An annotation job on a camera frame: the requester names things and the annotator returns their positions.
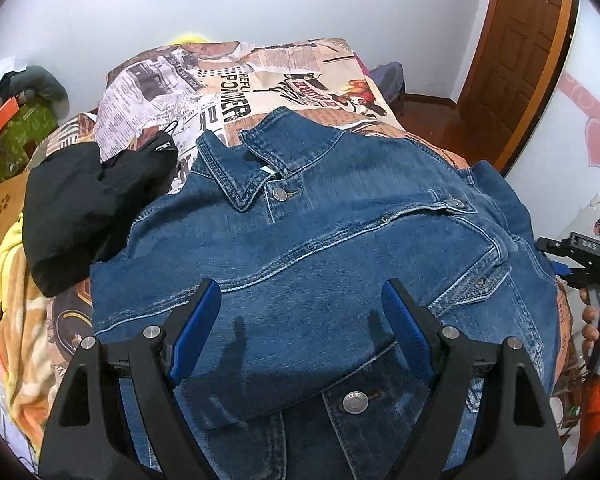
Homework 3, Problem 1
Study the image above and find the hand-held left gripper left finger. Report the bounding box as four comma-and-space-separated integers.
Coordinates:
39, 278, 223, 480

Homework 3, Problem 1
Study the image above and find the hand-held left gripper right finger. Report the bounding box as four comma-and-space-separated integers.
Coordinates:
381, 278, 566, 480

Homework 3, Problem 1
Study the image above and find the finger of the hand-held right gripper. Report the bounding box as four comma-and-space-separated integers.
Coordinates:
536, 236, 573, 261
552, 259, 588, 286

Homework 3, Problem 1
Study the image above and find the blue denim jacket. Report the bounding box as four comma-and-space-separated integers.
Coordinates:
89, 107, 563, 480

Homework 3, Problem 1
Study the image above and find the person's right hand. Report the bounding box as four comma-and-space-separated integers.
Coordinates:
580, 287, 600, 356

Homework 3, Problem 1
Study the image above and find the black garment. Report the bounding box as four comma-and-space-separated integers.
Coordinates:
22, 129, 179, 298

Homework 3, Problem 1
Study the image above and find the yellow orange fleece blanket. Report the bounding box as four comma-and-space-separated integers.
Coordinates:
0, 210, 96, 441

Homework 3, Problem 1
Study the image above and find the brown wooden door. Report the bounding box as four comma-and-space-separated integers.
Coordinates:
457, 0, 581, 171

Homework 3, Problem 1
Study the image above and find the brown paw print cardboard box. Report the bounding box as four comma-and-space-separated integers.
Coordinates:
0, 175, 31, 306

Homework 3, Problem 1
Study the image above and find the purple backpack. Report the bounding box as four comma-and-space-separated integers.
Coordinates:
367, 61, 406, 111

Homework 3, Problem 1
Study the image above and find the orange box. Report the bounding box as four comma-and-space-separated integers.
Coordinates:
0, 96, 21, 143

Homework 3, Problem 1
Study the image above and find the grey cloth bundle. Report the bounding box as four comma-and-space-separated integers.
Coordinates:
10, 66, 68, 103

